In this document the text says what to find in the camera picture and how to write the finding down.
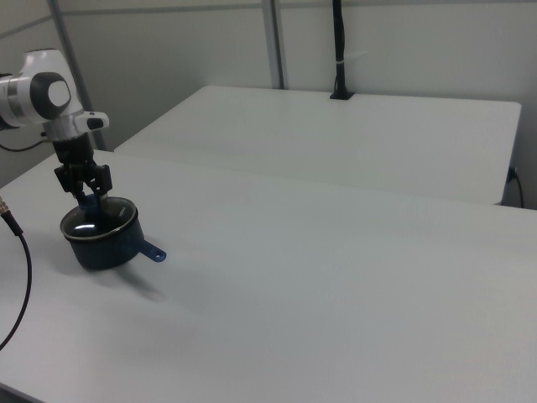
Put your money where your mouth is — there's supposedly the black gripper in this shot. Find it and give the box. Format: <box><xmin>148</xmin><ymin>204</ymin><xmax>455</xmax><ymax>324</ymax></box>
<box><xmin>51</xmin><ymin>133</ymin><xmax>114</xmax><ymax>203</ymax></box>

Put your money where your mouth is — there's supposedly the glass lid with blue knob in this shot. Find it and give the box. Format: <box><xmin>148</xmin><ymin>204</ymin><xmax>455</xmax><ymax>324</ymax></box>
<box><xmin>60</xmin><ymin>195</ymin><xmax>139</xmax><ymax>245</ymax></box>

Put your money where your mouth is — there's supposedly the white adjoining table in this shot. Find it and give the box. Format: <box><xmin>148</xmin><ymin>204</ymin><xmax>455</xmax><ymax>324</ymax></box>
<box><xmin>113</xmin><ymin>85</ymin><xmax>523</xmax><ymax>207</ymax></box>

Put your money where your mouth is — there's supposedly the thin black cable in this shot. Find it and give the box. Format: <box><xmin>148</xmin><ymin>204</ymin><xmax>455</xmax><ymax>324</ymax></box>
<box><xmin>0</xmin><ymin>131</ymin><xmax>48</xmax><ymax>154</ymax></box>
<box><xmin>506</xmin><ymin>166</ymin><xmax>526</xmax><ymax>209</ymax></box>

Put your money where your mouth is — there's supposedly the dark saucepan with blue handle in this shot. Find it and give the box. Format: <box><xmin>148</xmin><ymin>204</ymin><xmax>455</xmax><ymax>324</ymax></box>
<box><xmin>62</xmin><ymin>209</ymin><xmax>168</xmax><ymax>272</ymax></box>

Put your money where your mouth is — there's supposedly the black cable with brass connector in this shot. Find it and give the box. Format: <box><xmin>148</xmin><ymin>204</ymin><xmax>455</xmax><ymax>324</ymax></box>
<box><xmin>0</xmin><ymin>194</ymin><xmax>34</xmax><ymax>352</ymax></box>

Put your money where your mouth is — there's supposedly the grey metal partition post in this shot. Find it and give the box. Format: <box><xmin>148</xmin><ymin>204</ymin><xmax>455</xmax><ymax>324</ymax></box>
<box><xmin>261</xmin><ymin>0</ymin><xmax>291</xmax><ymax>91</ymax></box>
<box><xmin>46</xmin><ymin>0</ymin><xmax>107</xmax><ymax>152</ymax></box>

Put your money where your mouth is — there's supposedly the black pole with cables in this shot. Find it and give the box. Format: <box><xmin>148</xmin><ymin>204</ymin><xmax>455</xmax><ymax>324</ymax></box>
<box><xmin>328</xmin><ymin>0</ymin><xmax>356</xmax><ymax>102</ymax></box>

